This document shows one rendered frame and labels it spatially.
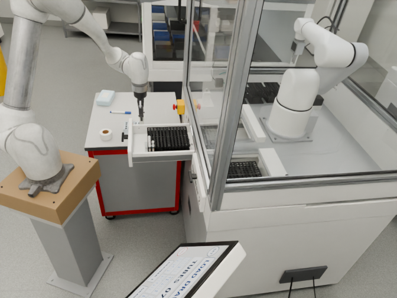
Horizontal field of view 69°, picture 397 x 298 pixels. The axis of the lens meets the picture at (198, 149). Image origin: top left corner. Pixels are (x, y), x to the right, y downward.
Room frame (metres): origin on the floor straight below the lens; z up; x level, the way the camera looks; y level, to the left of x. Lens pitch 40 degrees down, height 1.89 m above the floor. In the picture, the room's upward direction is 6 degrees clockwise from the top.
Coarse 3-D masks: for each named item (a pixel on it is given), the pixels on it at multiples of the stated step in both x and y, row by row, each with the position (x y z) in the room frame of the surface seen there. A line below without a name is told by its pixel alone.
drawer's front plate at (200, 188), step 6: (192, 162) 1.09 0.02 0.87; (192, 168) 1.08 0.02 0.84; (198, 168) 0.99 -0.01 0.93; (198, 174) 0.95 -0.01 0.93; (198, 180) 0.91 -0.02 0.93; (198, 186) 0.90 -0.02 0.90; (198, 192) 0.88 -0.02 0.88; (204, 192) 0.84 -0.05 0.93; (198, 198) 0.87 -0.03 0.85; (204, 198) 0.82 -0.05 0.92; (198, 204) 0.86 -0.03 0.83; (204, 204) 0.82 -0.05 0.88
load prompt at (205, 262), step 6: (204, 258) 0.42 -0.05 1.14; (210, 258) 0.41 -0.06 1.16; (198, 264) 0.40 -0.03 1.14; (204, 264) 0.39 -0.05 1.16; (198, 270) 0.37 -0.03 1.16; (204, 270) 0.37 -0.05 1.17; (192, 276) 0.36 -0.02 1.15; (198, 276) 0.35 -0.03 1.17; (186, 282) 0.34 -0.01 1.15; (192, 282) 0.34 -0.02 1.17; (180, 288) 0.33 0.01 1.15; (186, 288) 0.32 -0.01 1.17; (174, 294) 0.31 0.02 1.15; (180, 294) 0.30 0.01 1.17
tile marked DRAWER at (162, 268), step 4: (168, 260) 0.48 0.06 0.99; (172, 260) 0.47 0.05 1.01; (164, 264) 0.47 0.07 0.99; (168, 264) 0.46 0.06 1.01; (160, 268) 0.45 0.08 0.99; (164, 268) 0.44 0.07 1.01; (156, 272) 0.44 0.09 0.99; (160, 272) 0.43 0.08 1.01; (152, 276) 0.42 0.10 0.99; (156, 276) 0.42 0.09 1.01; (148, 280) 0.41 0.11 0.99; (152, 280) 0.40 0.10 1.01
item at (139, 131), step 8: (136, 128) 1.31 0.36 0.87; (144, 128) 1.32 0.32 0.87; (136, 136) 1.29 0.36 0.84; (144, 136) 1.30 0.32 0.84; (136, 144) 1.22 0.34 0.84; (144, 144) 1.23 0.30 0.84; (136, 152) 1.16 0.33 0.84; (144, 152) 1.10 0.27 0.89; (152, 152) 1.11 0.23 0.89; (160, 152) 1.11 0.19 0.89; (168, 152) 1.12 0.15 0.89; (176, 152) 1.13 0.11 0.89; (184, 152) 1.13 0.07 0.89; (192, 152) 1.14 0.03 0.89; (136, 160) 1.08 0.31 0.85; (144, 160) 1.09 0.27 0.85; (152, 160) 1.10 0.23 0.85; (160, 160) 1.10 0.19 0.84; (168, 160) 1.11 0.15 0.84; (176, 160) 1.13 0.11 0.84
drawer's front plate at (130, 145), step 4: (132, 124) 1.33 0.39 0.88; (132, 128) 1.30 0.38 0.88; (128, 132) 1.20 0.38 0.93; (132, 132) 1.27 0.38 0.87; (128, 136) 1.17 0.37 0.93; (132, 136) 1.25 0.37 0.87; (128, 140) 1.14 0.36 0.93; (132, 140) 1.22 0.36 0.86; (128, 144) 1.11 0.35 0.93; (132, 144) 1.19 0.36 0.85; (128, 148) 1.07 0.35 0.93; (132, 148) 1.17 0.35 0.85; (128, 152) 1.05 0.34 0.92; (132, 152) 1.14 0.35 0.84; (128, 156) 1.05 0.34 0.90; (132, 164) 1.07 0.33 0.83
